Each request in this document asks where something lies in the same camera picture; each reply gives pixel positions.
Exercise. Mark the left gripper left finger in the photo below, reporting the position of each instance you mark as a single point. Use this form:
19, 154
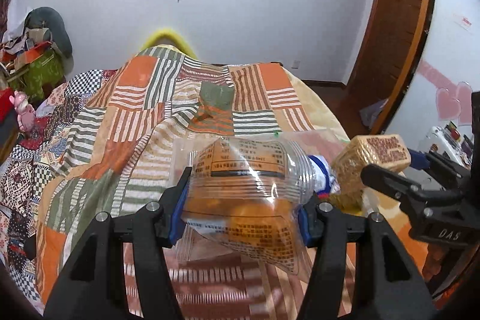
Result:
91, 284

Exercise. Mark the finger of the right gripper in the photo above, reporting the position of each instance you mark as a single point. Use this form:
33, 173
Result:
436, 165
402, 189

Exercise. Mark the blue white snack bag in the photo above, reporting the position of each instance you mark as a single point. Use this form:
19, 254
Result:
324, 179

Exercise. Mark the clear bag orange snacks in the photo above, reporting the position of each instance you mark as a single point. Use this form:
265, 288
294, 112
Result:
245, 195

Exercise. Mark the white sliding wardrobe door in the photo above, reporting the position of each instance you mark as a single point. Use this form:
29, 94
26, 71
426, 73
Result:
440, 91

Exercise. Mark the checkered patchwork sheet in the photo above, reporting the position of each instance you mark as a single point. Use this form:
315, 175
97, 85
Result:
33, 162

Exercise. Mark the patchwork striped quilt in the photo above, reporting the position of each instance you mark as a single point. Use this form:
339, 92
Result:
124, 148

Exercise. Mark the clear plastic storage box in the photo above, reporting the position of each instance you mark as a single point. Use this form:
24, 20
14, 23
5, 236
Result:
318, 142

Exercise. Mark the dark blue box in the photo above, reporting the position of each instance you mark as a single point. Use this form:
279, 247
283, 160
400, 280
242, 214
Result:
8, 135

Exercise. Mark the pink rabbit toy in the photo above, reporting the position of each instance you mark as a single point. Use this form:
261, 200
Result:
24, 110

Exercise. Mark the red gift box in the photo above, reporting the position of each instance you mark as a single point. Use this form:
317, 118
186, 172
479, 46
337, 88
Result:
5, 104

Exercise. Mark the green shopping bag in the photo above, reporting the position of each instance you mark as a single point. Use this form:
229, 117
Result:
40, 77

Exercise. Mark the yellow foam headboard arch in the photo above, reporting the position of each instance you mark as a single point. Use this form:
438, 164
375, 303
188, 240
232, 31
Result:
168, 35

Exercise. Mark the wooden wardrobe frame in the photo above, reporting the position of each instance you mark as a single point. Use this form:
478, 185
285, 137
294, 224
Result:
392, 42

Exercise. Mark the wall power socket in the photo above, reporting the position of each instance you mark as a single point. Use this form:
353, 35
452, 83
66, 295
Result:
296, 64

